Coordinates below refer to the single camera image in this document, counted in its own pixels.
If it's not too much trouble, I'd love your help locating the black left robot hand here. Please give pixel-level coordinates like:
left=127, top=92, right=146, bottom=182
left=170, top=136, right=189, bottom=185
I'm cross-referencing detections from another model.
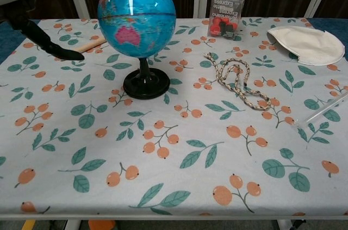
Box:
left=0, top=0, right=125, bottom=61

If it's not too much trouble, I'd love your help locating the blue globe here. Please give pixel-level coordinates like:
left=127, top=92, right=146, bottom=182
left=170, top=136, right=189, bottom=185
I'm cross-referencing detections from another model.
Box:
left=97, top=0, right=177, bottom=101

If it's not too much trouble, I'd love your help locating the wooden stick with dark tip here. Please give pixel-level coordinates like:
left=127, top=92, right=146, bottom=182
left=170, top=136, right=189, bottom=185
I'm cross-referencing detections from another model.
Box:
left=73, top=37, right=107, bottom=53

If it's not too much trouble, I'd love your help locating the floral fruit print tablecloth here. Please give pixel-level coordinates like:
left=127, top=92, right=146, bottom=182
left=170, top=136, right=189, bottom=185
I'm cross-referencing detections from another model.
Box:
left=0, top=17, right=348, bottom=217

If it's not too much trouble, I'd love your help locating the clear plastic coffee capsule box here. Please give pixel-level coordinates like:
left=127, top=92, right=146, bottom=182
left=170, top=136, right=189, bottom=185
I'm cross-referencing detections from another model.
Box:
left=207, top=0, right=247, bottom=41

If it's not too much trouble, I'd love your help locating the white table leg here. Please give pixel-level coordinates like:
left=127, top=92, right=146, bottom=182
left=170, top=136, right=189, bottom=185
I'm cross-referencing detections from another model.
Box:
left=277, top=219, right=293, bottom=230
left=64, top=219, right=82, bottom=230

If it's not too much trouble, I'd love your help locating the orange object under table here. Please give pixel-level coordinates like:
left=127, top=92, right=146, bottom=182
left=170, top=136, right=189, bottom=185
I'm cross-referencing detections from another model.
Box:
left=88, top=219, right=117, bottom=230

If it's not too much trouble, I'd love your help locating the white round cloth pad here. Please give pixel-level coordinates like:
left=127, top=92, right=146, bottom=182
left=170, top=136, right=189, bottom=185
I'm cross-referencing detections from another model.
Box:
left=266, top=25, right=345, bottom=66

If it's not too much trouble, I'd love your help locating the clear plastic tube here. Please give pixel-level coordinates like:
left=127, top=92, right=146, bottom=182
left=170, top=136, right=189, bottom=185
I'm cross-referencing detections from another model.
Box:
left=293, top=94, right=348, bottom=129

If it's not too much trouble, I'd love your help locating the braided beige rope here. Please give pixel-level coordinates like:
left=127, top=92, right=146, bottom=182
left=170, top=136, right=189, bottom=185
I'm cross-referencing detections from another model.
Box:
left=203, top=52, right=272, bottom=111

